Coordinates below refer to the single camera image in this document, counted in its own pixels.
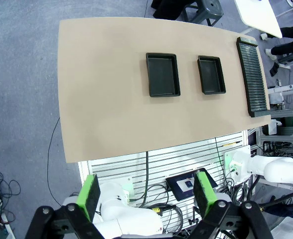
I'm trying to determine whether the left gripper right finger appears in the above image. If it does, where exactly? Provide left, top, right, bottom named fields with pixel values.
left=188, top=171, right=273, bottom=239

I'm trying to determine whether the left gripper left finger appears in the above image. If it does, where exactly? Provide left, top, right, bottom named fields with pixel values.
left=24, top=174, right=105, bottom=239

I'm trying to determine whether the black plastic ESD tray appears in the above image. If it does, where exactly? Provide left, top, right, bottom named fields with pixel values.
left=146, top=52, right=181, bottom=98
left=197, top=55, right=227, bottom=95

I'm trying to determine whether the black tablet with screen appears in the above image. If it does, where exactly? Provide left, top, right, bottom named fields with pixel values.
left=165, top=167, right=218, bottom=202

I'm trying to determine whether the black slotted PCB rack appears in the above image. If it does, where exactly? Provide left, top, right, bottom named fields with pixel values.
left=236, top=36, right=272, bottom=118

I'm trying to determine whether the person in navy jacket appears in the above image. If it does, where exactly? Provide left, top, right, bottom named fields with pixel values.
left=265, top=24, right=293, bottom=60

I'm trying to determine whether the white table with clipped corners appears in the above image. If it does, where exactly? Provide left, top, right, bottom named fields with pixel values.
left=233, top=0, right=284, bottom=39

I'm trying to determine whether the dark grey plastic stool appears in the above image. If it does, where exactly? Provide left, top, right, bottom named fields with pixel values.
left=183, top=0, right=224, bottom=27

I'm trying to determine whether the thick dark cable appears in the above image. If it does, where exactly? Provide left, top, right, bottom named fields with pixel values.
left=143, top=150, right=150, bottom=200

